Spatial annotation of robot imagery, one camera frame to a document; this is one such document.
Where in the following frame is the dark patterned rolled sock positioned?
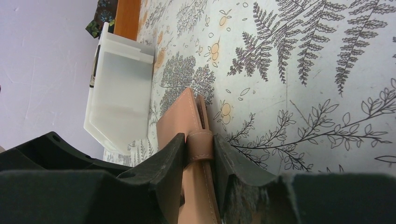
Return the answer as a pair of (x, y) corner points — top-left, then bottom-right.
(85, 0), (118, 38)

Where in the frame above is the brown leather card holder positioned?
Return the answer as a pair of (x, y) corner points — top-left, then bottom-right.
(156, 88), (221, 224)

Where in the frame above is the wooden compartment tray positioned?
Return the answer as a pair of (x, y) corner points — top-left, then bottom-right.
(113, 0), (141, 41)

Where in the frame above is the floral table mat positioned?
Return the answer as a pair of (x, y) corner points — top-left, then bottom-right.
(103, 0), (396, 175)

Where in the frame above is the white translucent card box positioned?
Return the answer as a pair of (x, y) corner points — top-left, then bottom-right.
(84, 22), (155, 154)

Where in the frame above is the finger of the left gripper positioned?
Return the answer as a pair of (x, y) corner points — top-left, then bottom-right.
(0, 132), (130, 176)

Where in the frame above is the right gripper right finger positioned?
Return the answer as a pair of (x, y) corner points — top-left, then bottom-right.
(213, 135), (396, 224)

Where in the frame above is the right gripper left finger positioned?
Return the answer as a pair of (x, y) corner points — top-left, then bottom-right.
(0, 133), (185, 224)

